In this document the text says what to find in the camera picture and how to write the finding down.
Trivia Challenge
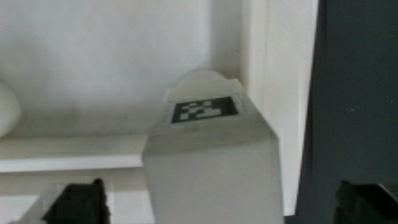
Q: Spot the white square table top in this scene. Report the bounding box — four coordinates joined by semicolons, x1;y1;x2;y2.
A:
0;0;319;215

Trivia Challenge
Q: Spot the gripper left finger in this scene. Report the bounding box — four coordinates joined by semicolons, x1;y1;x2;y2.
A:
40;178;110;224

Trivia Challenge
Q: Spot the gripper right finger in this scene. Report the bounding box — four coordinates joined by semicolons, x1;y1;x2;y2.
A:
333;181;398;224

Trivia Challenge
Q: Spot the white table leg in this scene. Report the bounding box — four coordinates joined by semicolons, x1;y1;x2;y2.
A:
0;82;21;138
142;69;284;224

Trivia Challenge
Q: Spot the white U-shaped fence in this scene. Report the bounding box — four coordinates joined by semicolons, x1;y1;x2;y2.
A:
0;168;154;224

